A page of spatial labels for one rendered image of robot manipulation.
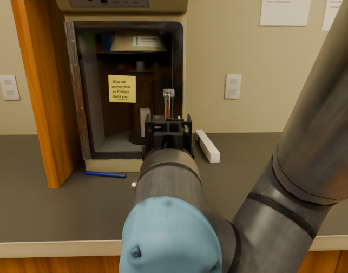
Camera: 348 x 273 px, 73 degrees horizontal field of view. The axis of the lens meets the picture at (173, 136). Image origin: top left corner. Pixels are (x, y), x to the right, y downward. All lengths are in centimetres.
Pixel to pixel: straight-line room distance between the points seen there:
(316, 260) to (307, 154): 57
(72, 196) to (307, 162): 63
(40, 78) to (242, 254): 61
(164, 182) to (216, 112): 99
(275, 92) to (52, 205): 104
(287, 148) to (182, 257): 11
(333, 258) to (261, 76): 79
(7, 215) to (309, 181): 66
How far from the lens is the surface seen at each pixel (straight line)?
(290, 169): 21
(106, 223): 60
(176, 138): 29
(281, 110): 129
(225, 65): 116
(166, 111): 65
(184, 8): 67
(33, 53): 68
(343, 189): 21
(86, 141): 77
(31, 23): 70
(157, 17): 70
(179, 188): 21
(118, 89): 70
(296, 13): 127
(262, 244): 25
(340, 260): 76
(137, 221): 19
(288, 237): 26
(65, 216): 65
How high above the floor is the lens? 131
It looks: 20 degrees down
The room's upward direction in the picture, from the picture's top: straight up
